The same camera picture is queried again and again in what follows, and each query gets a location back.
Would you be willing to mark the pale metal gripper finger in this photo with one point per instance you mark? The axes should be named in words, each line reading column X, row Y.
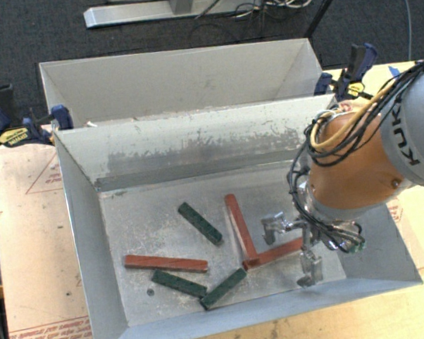
column 311, row 266
column 271, row 227

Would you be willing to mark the red-brown flat block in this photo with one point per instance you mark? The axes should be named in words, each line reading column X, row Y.
column 166, row 263
column 243, row 231
column 278, row 253

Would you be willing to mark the dark green flat block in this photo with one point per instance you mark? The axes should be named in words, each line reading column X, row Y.
column 179, row 284
column 224, row 288
column 201, row 224

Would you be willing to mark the grey metal bin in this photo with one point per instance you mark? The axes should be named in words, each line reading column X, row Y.
column 158, row 231

